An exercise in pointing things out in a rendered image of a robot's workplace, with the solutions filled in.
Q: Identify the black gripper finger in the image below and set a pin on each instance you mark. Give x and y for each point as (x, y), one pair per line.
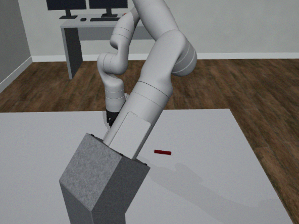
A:
(110, 121)

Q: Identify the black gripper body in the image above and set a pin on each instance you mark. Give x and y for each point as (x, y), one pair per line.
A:
(112, 115)

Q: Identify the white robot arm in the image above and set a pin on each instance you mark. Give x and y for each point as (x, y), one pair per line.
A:
(172, 53)

